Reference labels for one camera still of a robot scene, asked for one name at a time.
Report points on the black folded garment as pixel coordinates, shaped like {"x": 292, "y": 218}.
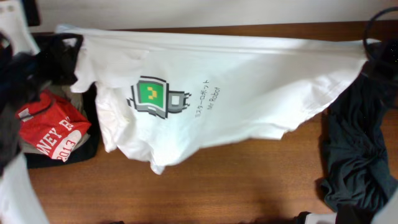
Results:
{"x": 84, "y": 152}

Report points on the dark green t-shirt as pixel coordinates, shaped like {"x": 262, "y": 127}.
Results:
{"x": 354, "y": 150}

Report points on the beige folded garment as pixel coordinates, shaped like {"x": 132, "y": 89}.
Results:
{"x": 71, "y": 99}

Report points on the red printed t-shirt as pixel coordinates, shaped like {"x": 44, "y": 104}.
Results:
{"x": 53, "y": 127}

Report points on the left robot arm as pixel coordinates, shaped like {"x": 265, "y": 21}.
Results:
{"x": 28, "y": 66}

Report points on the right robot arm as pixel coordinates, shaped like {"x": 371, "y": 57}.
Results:
{"x": 381, "y": 67}

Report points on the white printed t-shirt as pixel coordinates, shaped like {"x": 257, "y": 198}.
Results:
{"x": 160, "y": 97}

